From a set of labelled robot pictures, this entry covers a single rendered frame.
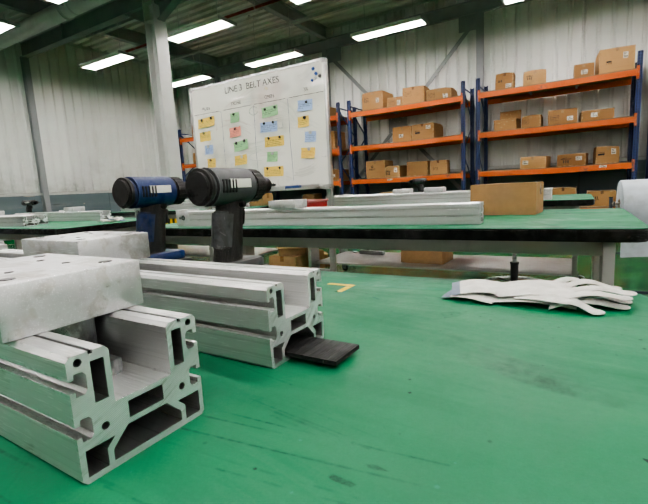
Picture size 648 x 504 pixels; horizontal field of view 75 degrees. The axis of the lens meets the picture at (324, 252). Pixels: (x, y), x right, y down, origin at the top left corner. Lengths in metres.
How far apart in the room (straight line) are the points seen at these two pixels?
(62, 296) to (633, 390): 0.46
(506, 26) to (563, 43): 1.25
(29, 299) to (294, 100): 3.39
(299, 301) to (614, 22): 10.75
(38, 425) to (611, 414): 0.41
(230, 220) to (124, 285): 0.33
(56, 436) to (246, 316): 0.19
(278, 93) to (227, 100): 0.57
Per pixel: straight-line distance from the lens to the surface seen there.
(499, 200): 2.23
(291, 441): 0.33
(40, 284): 0.37
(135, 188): 0.87
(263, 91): 3.87
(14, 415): 0.40
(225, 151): 4.12
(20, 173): 13.17
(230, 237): 0.70
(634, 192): 3.74
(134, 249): 0.71
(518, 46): 11.09
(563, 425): 0.37
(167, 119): 9.09
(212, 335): 0.49
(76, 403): 0.32
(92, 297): 0.39
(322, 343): 0.48
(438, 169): 10.09
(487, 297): 0.67
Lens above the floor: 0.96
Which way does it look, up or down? 9 degrees down
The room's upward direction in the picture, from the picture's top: 3 degrees counter-clockwise
